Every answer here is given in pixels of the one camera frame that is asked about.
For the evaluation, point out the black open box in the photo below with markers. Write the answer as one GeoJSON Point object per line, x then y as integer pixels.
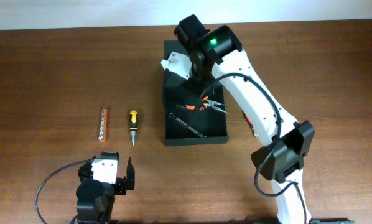
{"type": "Point", "coordinates": [182, 127]}

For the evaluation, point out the silver ratchet wrench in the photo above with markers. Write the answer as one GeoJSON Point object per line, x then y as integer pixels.
{"type": "Point", "coordinates": [185, 125]}

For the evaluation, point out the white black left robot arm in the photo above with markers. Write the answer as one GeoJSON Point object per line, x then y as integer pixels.
{"type": "Point", "coordinates": [99, 186]}

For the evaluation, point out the black yellow stubby screwdriver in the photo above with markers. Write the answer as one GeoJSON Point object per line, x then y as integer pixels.
{"type": "Point", "coordinates": [133, 123]}

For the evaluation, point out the orange black needle nose pliers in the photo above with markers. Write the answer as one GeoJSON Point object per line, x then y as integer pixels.
{"type": "Point", "coordinates": [207, 103]}

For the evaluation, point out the red black cutting pliers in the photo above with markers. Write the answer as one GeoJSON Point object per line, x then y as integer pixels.
{"type": "Point", "coordinates": [251, 127]}

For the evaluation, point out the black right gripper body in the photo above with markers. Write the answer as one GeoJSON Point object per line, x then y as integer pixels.
{"type": "Point", "coordinates": [196, 81]}

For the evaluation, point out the orange socket bit holder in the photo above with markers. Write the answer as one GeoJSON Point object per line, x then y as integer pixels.
{"type": "Point", "coordinates": [103, 125]}

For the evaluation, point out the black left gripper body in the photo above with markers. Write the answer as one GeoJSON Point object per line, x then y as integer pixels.
{"type": "Point", "coordinates": [119, 188]}

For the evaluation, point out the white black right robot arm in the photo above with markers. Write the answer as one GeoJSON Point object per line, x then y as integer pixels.
{"type": "Point", "coordinates": [217, 57]}

